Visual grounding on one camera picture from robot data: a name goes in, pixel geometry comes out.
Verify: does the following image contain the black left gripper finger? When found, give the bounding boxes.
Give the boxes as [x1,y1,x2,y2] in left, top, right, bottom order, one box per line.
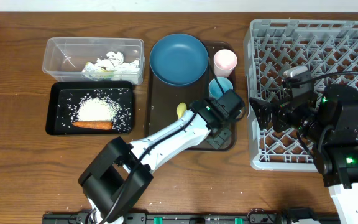
[206,137,221,149]
[216,128,232,142]

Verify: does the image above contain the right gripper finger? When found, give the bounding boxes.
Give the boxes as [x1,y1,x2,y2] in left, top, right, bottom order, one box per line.
[255,113,272,128]
[249,97,272,114]

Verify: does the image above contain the light blue plastic cup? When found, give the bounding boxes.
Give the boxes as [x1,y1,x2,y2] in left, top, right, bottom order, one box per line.
[208,77,234,99]

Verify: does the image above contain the pink plastic cup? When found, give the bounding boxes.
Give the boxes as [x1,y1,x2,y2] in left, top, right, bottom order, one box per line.
[213,49,238,78]

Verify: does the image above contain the orange carrot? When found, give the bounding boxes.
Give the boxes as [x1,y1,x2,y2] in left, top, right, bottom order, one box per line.
[72,121,113,130]

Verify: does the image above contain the white tissue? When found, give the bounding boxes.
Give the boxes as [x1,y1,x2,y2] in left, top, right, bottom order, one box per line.
[95,51,140,73]

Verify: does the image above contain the white rice pile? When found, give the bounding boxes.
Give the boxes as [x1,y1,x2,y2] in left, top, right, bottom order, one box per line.
[56,88,134,134]

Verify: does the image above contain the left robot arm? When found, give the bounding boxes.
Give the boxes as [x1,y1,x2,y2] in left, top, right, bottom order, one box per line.
[78,98,242,223]

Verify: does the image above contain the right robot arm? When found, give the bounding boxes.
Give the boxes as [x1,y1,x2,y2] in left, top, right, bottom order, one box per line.
[249,83,358,223]

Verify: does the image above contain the grey dishwasher rack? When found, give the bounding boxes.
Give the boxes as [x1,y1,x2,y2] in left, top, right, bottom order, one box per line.
[244,19,358,172]

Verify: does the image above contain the clear plastic waste bin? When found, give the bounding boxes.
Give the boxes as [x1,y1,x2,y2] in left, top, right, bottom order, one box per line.
[42,37,145,85]

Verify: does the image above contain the yellow plastic spoon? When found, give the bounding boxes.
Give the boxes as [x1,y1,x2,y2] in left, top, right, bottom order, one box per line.
[176,103,187,119]

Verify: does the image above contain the dark brown serving tray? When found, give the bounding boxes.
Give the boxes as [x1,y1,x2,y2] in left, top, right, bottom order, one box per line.
[144,41,237,152]

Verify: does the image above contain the dark blue plate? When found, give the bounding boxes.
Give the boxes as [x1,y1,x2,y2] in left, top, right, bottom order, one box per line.
[150,34,208,86]

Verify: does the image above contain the black plastic tray bin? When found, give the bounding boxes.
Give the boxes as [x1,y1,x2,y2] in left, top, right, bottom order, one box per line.
[45,81,135,135]

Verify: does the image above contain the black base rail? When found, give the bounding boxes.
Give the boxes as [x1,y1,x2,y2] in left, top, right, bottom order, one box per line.
[41,207,341,224]

